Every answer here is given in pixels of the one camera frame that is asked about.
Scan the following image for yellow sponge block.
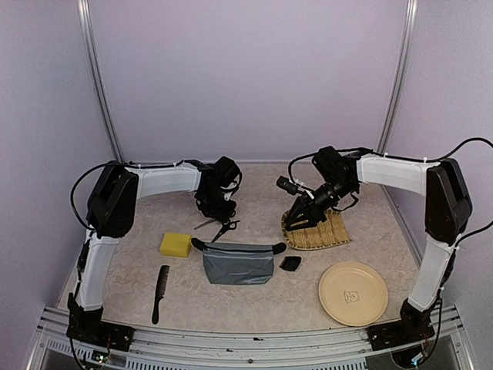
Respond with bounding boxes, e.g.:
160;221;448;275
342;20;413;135
159;233;192;258

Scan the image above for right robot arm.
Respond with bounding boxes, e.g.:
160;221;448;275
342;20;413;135
277;146;472;312

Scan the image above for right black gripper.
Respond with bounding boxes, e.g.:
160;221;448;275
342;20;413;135
285;177;356;230

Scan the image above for right aluminium frame post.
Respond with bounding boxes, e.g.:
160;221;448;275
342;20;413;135
377;0;418;153

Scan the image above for black handled scissors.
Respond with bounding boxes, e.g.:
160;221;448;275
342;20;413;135
193;219;218;230
211;220;240;243

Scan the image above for aluminium frame post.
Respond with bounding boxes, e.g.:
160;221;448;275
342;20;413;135
377;0;418;153
77;0;125;163

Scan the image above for left aluminium frame post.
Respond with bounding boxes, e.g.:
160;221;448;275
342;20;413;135
77;0;125;163

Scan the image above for beige round plate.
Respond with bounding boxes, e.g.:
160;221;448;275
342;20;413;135
318;262;388;327

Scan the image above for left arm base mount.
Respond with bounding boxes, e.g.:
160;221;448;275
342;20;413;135
66;301;135;352

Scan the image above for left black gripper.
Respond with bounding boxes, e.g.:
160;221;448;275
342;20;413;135
199;188;237;223

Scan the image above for grey zip pouch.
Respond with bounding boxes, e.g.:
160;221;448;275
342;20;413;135
191;237;287;285

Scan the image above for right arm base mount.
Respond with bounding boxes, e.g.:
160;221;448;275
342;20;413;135
367;300;434;351

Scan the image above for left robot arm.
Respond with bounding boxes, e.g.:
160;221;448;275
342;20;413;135
68;156;243;343

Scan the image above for black plastic comb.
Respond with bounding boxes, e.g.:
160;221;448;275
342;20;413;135
151;265;169;325

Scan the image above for woven bamboo tray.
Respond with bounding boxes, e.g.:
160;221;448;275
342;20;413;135
281;210;351;251

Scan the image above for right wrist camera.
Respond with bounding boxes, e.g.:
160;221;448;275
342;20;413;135
276;176;303;196

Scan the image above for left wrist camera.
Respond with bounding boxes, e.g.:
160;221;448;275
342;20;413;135
220;180;240;200

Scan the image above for black clipper guard attachment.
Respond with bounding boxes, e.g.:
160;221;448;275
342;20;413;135
279;256;302;272

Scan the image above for front aluminium rail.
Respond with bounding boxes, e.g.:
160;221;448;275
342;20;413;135
25;306;477;369

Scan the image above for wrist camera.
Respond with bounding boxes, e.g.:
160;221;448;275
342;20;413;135
276;176;303;196
220;180;240;200

